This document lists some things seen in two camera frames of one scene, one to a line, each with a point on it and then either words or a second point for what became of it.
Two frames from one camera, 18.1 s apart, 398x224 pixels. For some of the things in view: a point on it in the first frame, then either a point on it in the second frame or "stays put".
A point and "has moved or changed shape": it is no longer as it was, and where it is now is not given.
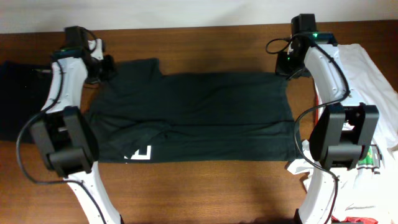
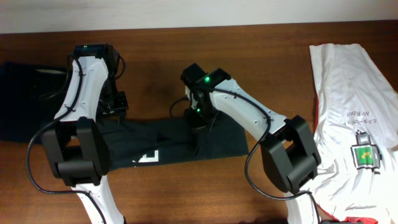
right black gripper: [282, 68] → [196, 122]
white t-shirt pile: [370, 190] stays put
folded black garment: [25, 89] stays put
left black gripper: [111, 69] → [120, 109]
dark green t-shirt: [135, 113] has moved or changed shape
